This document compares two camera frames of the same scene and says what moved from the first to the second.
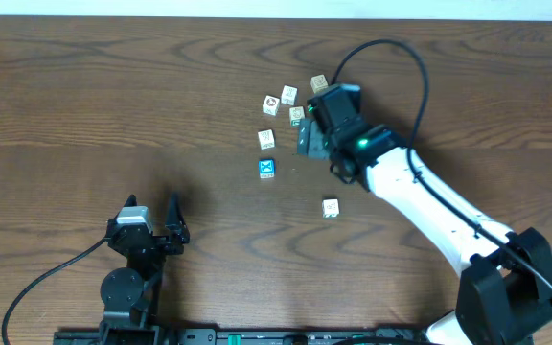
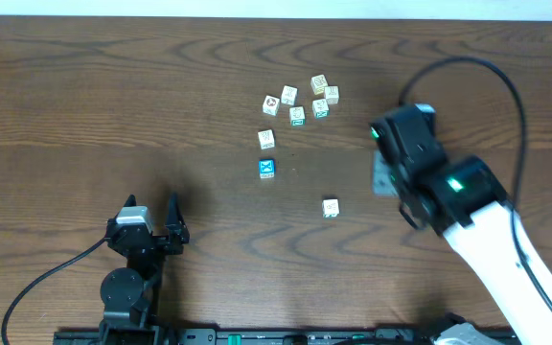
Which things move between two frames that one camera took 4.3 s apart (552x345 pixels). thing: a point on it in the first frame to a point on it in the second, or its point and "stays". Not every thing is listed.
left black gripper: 159,241 stays
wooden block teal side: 331,207 stays
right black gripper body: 321,145 to 402,182
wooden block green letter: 296,114 stays
